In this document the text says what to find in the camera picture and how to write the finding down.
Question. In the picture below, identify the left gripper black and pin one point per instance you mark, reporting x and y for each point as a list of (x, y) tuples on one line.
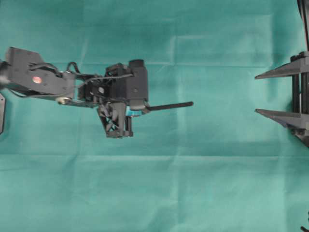
[(108, 95)]

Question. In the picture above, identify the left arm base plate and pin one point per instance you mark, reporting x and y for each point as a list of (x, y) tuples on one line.
[(2, 112)]

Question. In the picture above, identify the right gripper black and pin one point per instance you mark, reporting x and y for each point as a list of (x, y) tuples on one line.
[(298, 120)]

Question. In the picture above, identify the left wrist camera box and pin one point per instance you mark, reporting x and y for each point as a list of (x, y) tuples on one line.
[(137, 85)]

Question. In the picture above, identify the green table cloth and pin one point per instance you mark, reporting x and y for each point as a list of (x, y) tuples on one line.
[(217, 166)]

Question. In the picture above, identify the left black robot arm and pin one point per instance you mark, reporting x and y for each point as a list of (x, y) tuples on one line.
[(26, 74)]

